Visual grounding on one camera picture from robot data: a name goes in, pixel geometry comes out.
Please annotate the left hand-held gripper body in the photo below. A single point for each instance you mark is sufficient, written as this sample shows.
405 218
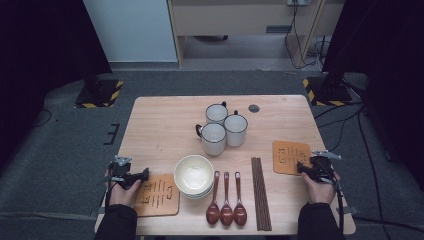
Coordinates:
120 173

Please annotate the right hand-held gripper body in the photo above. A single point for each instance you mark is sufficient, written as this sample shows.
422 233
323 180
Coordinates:
322 170

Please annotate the engraved wooden coaster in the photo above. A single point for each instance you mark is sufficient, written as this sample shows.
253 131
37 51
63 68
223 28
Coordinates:
286 156
158 198

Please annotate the row of brown chopsticks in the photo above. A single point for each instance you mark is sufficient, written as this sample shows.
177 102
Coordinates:
260 200

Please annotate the reddish brown wooden spoon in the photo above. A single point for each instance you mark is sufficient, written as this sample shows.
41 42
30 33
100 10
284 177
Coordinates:
226 215
240 215
212 213

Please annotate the person's left hand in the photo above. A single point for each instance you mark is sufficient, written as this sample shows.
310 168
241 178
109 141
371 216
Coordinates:
121 197

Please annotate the person's right hand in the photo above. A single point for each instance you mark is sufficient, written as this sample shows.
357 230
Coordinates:
321 194

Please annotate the grey tape piece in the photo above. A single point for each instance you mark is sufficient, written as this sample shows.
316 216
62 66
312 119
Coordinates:
96 212
350 210

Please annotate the black yellow striped stand base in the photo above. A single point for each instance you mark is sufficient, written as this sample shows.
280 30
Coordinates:
328 96
100 95

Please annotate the white enamel mug black rim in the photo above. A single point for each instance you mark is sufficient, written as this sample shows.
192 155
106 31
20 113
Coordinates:
216 114
213 136
235 128

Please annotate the black curtain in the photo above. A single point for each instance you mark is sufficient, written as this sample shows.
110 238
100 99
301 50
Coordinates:
393 66
40 50

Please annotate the grey vent slot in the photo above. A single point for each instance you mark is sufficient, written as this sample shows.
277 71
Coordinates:
278 29

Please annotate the white panel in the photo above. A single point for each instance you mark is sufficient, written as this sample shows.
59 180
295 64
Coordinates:
130 30

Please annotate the dark round chair base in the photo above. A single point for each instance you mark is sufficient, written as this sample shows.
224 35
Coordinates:
210 38

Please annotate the light wooden desk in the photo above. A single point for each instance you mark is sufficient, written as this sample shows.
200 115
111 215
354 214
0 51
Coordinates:
233 20

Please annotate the white power strip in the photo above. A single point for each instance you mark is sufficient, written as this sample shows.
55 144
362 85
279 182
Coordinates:
298 2

